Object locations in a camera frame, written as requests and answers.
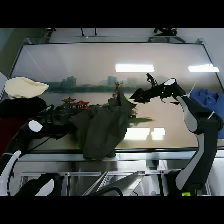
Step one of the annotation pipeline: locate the black garment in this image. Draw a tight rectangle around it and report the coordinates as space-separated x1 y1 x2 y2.
0 96 48 120

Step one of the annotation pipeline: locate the cream garment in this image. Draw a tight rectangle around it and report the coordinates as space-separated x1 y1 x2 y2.
4 76 50 100

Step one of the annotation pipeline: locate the blue garment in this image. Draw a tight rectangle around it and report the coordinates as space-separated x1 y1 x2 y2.
189 88 224 140

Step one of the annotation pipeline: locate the black cable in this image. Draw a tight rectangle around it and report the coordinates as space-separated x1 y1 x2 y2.
96 186 124 197

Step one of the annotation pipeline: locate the dark red garment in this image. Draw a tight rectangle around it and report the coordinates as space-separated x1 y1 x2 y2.
0 116 32 158

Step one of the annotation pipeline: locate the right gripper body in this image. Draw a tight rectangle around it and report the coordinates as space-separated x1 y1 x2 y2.
129 86 164 104

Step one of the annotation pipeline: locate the olive green shirt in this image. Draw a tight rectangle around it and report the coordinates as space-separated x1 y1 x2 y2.
68 87 138 161

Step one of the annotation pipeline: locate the silver frame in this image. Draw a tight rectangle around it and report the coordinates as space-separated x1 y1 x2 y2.
0 35 224 197

